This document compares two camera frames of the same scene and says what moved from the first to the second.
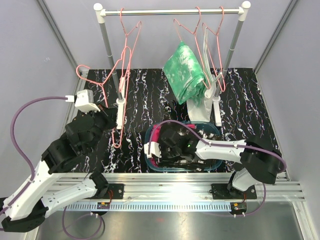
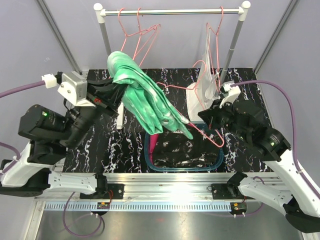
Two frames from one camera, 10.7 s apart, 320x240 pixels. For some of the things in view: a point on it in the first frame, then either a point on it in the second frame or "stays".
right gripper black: x=162 y=147 -> x=215 y=111
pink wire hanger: x=102 y=84 -> x=145 y=35
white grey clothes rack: x=245 y=7 stays
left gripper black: x=110 y=115 -> x=106 y=95
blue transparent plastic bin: x=177 y=142 stays
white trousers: x=202 y=111 stays
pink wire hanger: x=139 y=24 -> x=126 y=35
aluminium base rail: x=167 y=191 stays
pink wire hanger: x=175 y=20 -> x=195 y=89
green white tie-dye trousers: x=184 y=72 -> x=150 y=108
